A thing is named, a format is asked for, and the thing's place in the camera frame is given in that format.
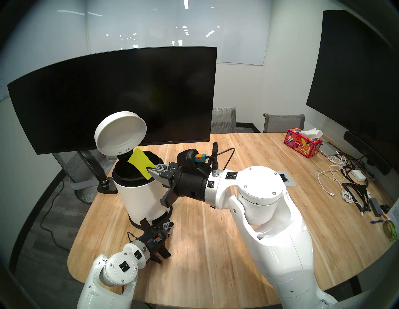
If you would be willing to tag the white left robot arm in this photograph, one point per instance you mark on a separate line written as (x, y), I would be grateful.
(118, 271)

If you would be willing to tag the small black adapter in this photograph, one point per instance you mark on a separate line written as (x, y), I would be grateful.
(386, 208)

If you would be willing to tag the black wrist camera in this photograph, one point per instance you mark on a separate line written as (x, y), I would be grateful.
(187, 157)
(156, 239)

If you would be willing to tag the white paper sheet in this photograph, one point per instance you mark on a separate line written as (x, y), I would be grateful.
(395, 215)

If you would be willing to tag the black curved computer monitor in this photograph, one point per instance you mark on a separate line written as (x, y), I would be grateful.
(62, 102)

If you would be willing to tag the black video conference bar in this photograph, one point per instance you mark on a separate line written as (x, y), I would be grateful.
(364, 149)

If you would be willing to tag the silver table outlet panel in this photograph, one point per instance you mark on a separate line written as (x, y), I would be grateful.
(288, 180)

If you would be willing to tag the white pedal trash can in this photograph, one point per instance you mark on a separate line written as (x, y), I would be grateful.
(137, 199)

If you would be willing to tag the red patterned tissue box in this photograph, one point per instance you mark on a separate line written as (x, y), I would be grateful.
(300, 144)

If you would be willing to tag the silver laptop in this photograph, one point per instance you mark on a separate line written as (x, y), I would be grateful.
(327, 149)

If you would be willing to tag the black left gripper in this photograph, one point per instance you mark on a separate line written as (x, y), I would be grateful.
(146, 245)

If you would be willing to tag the white power adapter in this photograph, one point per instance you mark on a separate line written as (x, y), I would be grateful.
(358, 175)

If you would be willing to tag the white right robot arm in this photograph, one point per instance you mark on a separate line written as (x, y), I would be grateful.
(274, 233)

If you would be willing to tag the glass whiteboard without writing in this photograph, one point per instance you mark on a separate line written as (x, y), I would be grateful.
(156, 25)

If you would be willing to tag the yellow sticky note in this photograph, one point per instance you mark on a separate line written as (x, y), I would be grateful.
(138, 162)

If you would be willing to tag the grey mesh office chair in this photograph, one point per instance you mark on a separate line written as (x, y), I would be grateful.
(223, 120)
(78, 174)
(283, 123)

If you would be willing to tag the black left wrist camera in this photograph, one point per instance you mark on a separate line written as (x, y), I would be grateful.
(156, 239)

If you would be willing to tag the large black wall television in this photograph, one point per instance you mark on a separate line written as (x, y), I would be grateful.
(352, 78)

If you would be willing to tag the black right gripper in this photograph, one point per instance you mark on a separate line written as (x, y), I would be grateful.
(190, 185)

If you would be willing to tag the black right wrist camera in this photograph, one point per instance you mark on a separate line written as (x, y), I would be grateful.
(187, 157)

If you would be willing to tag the black folding stand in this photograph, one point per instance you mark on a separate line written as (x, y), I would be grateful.
(358, 190)

